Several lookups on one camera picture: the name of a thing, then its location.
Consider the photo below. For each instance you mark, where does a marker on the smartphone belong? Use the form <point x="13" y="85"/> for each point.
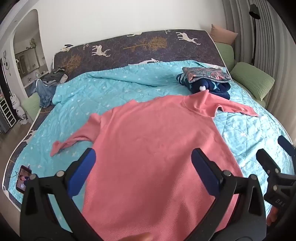
<point x="23" y="178"/>

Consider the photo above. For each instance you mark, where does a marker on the grey curtain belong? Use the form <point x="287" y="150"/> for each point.
<point x="275" y="46"/>

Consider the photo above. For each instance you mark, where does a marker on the white figure toy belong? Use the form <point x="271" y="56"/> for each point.
<point x="23" y="115"/>

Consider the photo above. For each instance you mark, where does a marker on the large green cushion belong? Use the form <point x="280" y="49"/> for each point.
<point x="253" y="77"/>

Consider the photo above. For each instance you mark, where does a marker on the dark clothes pile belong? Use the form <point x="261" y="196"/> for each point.
<point x="54" y="75"/>

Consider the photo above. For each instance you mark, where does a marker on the person's right hand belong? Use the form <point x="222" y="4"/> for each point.
<point x="274" y="214"/>

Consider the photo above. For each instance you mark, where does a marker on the pink pillow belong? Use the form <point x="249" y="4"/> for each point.
<point x="223" y="34"/>

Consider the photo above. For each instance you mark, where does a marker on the small green cushion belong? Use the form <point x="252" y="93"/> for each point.
<point x="225" y="54"/>

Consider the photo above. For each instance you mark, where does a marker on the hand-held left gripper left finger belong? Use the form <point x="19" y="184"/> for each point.
<point x="83" y="167"/>

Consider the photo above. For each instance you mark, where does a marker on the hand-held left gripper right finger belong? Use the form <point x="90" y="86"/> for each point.
<point x="204" y="167"/>

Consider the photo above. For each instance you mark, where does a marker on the black floor lamp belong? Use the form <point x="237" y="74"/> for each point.
<point x="254" y="30"/>

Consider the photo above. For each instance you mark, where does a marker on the folded grey floral garment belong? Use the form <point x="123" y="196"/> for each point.
<point x="204" y="73"/>

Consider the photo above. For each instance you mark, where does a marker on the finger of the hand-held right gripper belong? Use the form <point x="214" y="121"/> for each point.
<point x="268" y="162"/>
<point x="288" y="144"/>

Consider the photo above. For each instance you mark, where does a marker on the blue star print blanket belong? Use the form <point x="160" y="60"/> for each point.
<point x="97" y="92"/>

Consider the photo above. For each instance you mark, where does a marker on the blue jeans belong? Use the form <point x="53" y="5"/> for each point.
<point x="45" y="92"/>

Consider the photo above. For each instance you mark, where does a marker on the pink sweater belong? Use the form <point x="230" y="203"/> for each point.
<point x="148" y="148"/>

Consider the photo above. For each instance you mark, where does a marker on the white shelf rack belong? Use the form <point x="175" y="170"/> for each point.
<point x="7" y="113"/>

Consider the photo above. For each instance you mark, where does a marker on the folded navy star garment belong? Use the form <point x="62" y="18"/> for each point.
<point x="217" y="87"/>

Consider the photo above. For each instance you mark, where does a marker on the wall hanging ornament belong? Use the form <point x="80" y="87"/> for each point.
<point x="7" y="61"/>

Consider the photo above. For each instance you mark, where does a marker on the green plant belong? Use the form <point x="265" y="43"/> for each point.
<point x="33" y="43"/>

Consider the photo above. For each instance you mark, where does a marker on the dark deer print mattress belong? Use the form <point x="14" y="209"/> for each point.
<point x="138" y="48"/>

